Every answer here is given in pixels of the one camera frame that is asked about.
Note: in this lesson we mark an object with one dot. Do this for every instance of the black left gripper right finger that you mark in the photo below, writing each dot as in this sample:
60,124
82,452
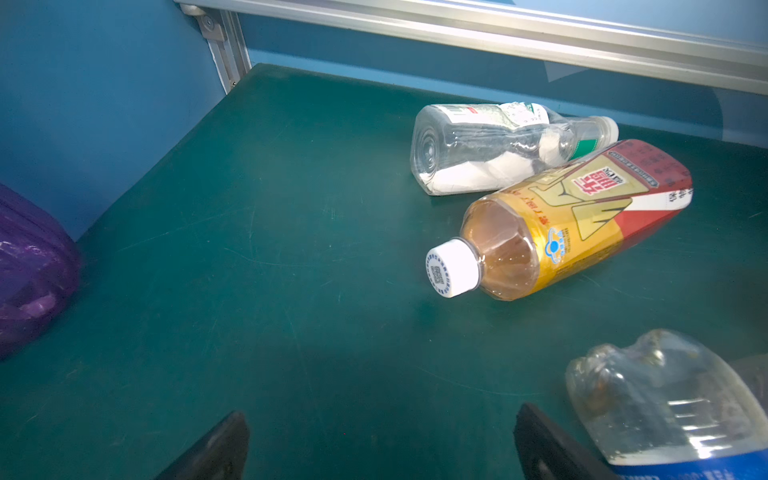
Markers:
546,451

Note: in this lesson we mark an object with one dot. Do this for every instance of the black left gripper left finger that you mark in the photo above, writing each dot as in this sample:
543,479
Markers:
219,454

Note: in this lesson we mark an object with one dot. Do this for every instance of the clear bottle blue label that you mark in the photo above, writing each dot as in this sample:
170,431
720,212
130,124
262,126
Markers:
667,407

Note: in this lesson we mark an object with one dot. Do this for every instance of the gold red label tea bottle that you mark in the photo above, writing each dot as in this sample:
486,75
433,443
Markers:
524,238

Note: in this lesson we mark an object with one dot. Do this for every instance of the purple plastic vase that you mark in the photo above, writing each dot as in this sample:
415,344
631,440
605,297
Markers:
40,267

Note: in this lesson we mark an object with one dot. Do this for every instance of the clear bottle green white label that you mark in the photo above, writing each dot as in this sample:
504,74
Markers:
467,148

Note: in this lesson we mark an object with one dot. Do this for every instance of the aluminium frame back rail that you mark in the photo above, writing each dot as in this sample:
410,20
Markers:
508,30

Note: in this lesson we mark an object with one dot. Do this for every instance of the aluminium frame left post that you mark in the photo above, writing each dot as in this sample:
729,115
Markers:
223,32

